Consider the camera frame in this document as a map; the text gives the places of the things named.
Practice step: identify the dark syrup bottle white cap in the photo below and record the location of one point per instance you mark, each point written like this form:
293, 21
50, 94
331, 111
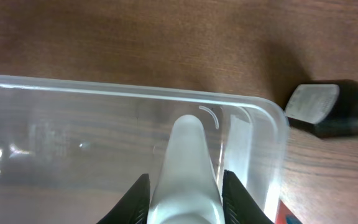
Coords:
326, 109

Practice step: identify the clear plastic container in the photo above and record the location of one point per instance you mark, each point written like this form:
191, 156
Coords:
70, 150

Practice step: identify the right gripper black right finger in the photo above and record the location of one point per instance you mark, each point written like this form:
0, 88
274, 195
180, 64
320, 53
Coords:
238, 205

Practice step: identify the orange tube white cap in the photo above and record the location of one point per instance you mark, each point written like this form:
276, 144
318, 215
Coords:
285, 216

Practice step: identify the white spray bottle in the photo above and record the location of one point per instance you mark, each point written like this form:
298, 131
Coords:
186, 191

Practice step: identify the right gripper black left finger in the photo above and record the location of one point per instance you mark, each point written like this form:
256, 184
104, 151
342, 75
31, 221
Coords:
133, 207

